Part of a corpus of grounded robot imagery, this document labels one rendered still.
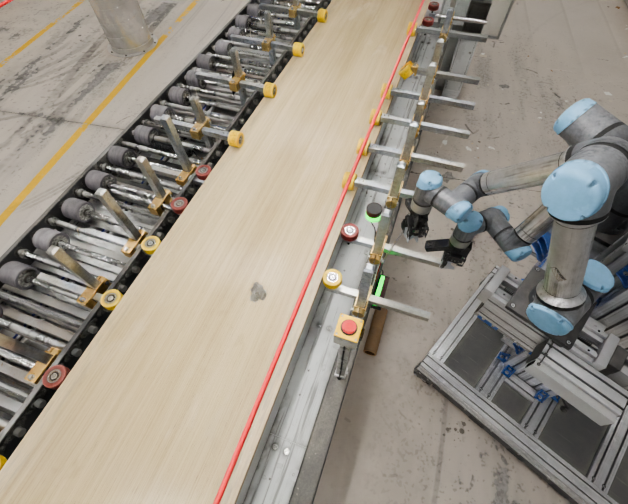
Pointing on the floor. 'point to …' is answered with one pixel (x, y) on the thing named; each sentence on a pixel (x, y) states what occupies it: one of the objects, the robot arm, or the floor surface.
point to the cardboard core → (375, 332)
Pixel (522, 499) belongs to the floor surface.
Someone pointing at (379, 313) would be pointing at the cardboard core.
